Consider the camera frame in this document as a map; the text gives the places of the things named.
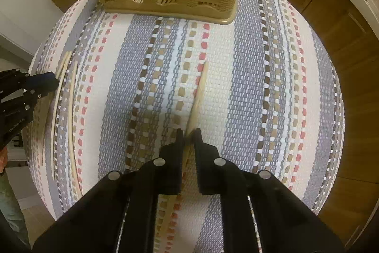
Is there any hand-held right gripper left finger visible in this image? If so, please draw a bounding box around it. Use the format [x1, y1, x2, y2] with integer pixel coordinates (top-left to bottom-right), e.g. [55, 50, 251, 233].
[32, 128, 185, 253]

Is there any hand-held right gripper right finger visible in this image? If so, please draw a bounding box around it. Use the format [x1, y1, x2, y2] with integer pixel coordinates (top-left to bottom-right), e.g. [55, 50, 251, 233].
[193, 128, 345, 253]

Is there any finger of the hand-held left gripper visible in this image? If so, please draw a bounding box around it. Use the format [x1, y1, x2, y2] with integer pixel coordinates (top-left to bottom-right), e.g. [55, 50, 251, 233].
[0, 69, 60, 99]

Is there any wooden chopstick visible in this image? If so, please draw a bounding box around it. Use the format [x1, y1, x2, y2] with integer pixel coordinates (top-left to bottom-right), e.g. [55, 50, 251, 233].
[51, 51, 72, 181]
[158, 61, 209, 242]
[68, 61, 82, 200]

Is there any person's left forearm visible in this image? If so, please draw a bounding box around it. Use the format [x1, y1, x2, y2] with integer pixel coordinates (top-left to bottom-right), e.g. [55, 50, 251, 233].
[0, 149, 8, 176]

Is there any striped woven table mat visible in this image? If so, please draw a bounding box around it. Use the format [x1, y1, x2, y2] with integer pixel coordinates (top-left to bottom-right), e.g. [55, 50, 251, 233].
[22, 0, 345, 253]

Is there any person's trouser leg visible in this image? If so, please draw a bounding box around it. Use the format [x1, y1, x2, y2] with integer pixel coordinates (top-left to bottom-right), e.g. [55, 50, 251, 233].
[0, 179, 32, 250]

